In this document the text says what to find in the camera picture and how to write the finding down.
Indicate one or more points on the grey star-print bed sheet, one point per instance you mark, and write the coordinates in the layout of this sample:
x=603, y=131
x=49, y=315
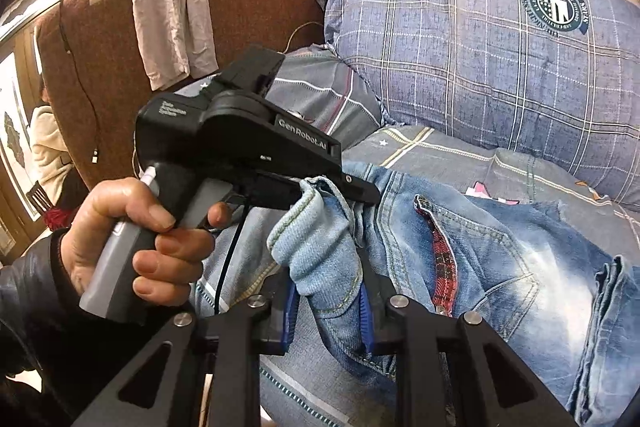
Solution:
x=450, y=152

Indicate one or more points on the person's left forearm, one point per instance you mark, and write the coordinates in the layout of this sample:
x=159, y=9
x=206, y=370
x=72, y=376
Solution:
x=35, y=317

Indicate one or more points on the brown upholstered headboard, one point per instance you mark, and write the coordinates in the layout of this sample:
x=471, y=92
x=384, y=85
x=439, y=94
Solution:
x=100, y=57

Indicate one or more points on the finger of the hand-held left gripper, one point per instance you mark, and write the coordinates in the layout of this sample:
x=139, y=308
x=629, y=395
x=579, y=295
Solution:
x=360, y=189
x=272, y=194

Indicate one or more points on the faded blue denim pants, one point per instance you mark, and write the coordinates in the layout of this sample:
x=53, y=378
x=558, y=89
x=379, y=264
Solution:
x=500, y=247

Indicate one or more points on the blue plaid pillow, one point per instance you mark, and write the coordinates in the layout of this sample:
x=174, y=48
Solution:
x=475, y=57

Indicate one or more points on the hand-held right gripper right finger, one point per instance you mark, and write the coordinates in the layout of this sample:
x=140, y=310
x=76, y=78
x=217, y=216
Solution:
x=365, y=322

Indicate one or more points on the grey star-print pillow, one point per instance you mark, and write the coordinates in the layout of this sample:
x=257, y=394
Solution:
x=325, y=97

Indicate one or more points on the person's left hand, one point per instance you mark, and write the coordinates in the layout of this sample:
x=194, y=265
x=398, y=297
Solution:
x=115, y=202

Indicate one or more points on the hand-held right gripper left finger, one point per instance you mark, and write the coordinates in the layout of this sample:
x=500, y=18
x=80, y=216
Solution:
x=288, y=322

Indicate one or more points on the pale pink towel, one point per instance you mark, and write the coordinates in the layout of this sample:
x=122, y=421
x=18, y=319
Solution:
x=170, y=17

